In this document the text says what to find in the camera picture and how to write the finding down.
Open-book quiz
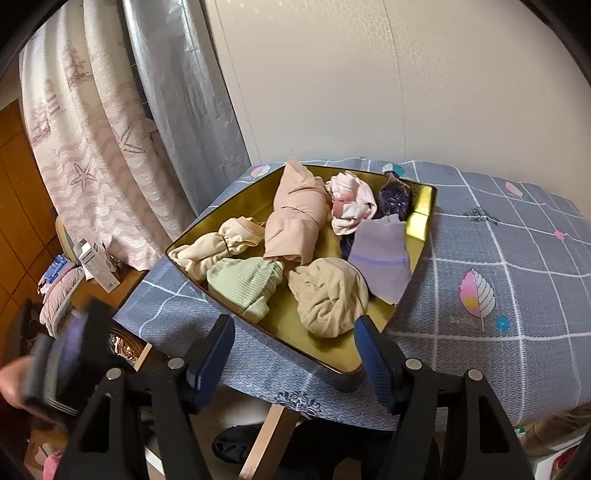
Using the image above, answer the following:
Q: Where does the blue patterned tablecloth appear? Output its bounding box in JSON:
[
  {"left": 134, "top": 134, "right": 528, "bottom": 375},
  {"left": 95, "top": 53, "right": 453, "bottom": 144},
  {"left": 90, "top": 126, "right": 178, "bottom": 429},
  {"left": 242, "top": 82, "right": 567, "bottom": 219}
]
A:
[{"left": 113, "top": 159, "right": 591, "bottom": 428}]

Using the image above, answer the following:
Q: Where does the cardboard box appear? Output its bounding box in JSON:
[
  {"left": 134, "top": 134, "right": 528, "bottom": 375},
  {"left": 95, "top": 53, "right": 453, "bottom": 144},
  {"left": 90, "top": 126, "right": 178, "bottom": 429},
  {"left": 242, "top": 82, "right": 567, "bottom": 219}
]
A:
[{"left": 522, "top": 406, "right": 591, "bottom": 457}]

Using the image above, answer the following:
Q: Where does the pink quilted cloth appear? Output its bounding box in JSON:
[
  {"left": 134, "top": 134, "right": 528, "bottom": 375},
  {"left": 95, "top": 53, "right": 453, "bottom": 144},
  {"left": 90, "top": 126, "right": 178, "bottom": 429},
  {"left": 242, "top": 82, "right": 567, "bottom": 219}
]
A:
[{"left": 39, "top": 265, "right": 88, "bottom": 335}]

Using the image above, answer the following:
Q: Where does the person's left hand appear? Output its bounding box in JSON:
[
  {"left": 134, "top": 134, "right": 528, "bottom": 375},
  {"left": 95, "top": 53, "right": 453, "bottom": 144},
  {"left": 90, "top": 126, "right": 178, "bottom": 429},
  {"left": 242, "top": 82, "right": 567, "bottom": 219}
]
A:
[{"left": 0, "top": 357, "right": 33, "bottom": 411}]

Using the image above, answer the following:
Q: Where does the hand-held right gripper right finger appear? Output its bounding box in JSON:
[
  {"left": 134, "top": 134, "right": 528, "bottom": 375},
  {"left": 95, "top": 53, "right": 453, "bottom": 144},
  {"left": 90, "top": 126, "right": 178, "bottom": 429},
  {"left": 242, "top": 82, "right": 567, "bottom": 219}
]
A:
[{"left": 353, "top": 315, "right": 532, "bottom": 480}]

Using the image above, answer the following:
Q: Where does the green ribbed garment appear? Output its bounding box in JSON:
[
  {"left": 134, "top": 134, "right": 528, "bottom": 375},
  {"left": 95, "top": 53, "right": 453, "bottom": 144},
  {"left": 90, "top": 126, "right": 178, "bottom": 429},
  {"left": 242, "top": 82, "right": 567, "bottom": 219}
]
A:
[{"left": 206, "top": 257, "right": 284, "bottom": 324}]

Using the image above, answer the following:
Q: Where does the beige balled garment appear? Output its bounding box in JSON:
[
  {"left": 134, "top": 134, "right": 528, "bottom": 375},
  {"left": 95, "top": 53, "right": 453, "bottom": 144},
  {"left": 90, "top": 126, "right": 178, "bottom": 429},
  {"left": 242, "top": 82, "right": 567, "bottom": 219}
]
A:
[{"left": 287, "top": 257, "right": 370, "bottom": 339}]

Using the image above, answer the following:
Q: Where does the lavender garment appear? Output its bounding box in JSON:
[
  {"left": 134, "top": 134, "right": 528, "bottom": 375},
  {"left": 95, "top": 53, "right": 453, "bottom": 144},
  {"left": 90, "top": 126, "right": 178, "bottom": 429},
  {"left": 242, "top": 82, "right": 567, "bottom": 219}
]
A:
[{"left": 347, "top": 215, "right": 413, "bottom": 306}]

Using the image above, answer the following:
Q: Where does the navy lace garment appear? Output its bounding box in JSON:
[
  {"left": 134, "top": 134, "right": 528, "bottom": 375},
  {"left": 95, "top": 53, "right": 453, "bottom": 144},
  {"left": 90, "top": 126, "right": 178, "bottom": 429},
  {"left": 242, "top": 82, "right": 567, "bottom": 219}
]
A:
[{"left": 339, "top": 173, "right": 411, "bottom": 259}]

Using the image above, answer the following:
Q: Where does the dark red clothing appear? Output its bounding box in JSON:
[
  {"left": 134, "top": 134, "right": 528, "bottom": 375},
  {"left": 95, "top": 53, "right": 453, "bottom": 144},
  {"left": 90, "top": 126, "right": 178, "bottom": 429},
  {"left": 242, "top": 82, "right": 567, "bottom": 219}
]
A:
[{"left": 0, "top": 392, "right": 33, "bottom": 480}]

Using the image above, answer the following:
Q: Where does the blue patterned cloth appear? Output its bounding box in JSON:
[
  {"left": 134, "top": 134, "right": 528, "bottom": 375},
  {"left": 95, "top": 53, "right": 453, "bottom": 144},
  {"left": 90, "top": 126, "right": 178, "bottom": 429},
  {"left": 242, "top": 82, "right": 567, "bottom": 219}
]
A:
[{"left": 39, "top": 254, "right": 70, "bottom": 284}]

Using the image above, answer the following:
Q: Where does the pink plush object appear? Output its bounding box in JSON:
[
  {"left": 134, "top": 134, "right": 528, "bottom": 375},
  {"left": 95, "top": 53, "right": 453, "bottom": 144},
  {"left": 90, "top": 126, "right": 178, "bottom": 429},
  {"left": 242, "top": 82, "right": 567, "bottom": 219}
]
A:
[{"left": 44, "top": 450, "right": 70, "bottom": 480}]

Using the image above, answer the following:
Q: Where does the beige pink garment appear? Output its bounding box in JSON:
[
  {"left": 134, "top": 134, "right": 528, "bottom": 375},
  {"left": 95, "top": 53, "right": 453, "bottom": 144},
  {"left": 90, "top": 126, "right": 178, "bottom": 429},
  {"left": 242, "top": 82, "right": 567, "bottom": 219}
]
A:
[{"left": 263, "top": 159, "right": 333, "bottom": 266}]

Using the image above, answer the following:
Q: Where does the wooden side table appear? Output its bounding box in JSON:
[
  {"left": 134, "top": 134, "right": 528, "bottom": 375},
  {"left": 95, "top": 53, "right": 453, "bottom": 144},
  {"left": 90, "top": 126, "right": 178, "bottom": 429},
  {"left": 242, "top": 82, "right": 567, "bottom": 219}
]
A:
[{"left": 104, "top": 267, "right": 146, "bottom": 317}]

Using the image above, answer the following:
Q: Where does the pink white garment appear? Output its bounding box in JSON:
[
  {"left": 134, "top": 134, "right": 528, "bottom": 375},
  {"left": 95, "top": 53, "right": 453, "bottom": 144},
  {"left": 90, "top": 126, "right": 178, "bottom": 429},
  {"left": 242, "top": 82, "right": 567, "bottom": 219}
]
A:
[{"left": 324, "top": 171, "right": 378, "bottom": 236}]

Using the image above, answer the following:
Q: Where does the cream gathered garment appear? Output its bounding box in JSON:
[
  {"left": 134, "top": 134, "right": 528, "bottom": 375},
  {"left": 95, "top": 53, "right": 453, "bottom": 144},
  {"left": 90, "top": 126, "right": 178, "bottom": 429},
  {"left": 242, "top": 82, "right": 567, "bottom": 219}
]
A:
[{"left": 167, "top": 217, "right": 266, "bottom": 283}]

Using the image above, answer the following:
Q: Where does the pink printed curtain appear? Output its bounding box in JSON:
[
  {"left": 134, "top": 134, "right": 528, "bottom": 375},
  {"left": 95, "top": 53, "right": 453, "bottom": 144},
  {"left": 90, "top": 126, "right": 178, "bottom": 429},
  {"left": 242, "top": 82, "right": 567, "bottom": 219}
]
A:
[{"left": 18, "top": 0, "right": 195, "bottom": 271}]

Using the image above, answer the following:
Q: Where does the blue yellow chair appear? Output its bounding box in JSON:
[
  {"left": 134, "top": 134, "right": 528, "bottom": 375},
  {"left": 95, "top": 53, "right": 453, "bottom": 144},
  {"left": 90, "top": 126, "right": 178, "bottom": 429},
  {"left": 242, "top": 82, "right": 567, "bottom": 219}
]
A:
[{"left": 55, "top": 216, "right": 77, "bottom": 259}]

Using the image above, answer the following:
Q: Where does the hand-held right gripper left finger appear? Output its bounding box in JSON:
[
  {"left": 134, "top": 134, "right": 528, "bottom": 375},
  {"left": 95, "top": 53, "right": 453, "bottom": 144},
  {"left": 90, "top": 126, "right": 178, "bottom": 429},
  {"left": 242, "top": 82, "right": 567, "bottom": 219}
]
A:
[{"left": 53, "top": 314, "right": 236, "bottom": 480}]

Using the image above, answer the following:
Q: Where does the maroon gold-lined box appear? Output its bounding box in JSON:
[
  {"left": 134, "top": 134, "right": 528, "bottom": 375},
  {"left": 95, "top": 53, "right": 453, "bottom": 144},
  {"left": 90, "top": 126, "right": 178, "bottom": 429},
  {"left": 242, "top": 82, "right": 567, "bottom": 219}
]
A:
[{"left": 165, "top": 164, "right": 438, "bottom": 376}]

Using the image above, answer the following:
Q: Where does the silver curtain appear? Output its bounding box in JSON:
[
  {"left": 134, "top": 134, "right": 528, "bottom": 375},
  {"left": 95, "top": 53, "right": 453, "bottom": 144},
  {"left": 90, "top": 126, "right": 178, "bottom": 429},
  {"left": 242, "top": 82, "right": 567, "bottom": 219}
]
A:
[{"left": 121, "top": 0, "right": 252, "bottom": 217}]

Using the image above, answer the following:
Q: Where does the white purple carton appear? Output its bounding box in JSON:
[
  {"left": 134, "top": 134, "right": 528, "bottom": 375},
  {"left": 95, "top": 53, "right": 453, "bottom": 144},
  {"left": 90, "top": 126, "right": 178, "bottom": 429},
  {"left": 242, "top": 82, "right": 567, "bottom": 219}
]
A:
[{"left": 73, "top": 239, "right": 120, "bottom": 294}]

